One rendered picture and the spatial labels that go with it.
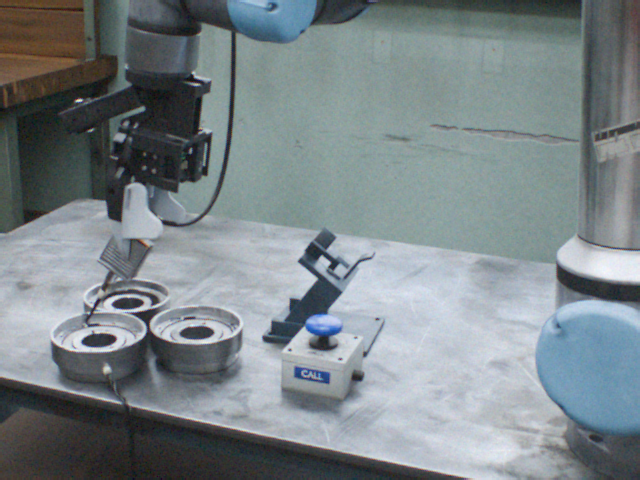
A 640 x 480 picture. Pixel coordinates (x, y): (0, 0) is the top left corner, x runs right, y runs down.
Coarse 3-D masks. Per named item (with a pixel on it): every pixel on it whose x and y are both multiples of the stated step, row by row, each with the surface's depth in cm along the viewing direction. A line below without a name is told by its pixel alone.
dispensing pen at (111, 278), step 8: (160, 216) 101; (144, 240) 103; (144, 256) 102; (136, 272) 103; (104, 280) 104; (112, 280) 103; (104, 288) 104; (104, 296) 104; (96, 304) 105; (88, 320) 106
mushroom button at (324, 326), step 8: (312, 320) 98; (320, 320) 98; (328, 320) 98; (336, 320) 98; (312, 328) 97; (320, 328) 97; (328, 328) 97; (336, 328) 97; (320, 336) 98; (328, 336) 98
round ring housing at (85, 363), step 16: (64, 320) 104; (80, 320) 105; (96, 320) 106; (112, 320) 106; (128, 320) 106; (64, 336) 103; (80, 336) 103; (96, 336) 104; (112, 336) 103; (144, 336) 101; (64, 352) 97; (80, 352) 97; (96, 352) 97; (112, 352) 97; (128, 352) 99; (144, 352) 102; (64, 368) 98; (80, 368) 97; (96, 368) 97; (112, 368) 98; (128, 368) 100
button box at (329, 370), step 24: (312, 336) 100; (336, 336) 101; (360, 336) 101; (288, 360) 97; (312, 360) 96; (336, 360) 96; (360, 360) 101; (288, 384) 98; (312, 384) 97; (336, 384) 96
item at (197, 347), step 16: (160, 320) 106; (176, 320) 107; (224, 320) 108; (240, 320) 105; (160, 336) 101; (176, 336) 103; (192, 336) 107; (208, 336) 106; (240, 336) 103; (160, 352) 101; (176, 352) 100; (192, 352) 100; (208, 352) 100; (224, 352) 101; (176, 368) 101; (192, 368) 101; (208, 368) 101; (224, 368) 103
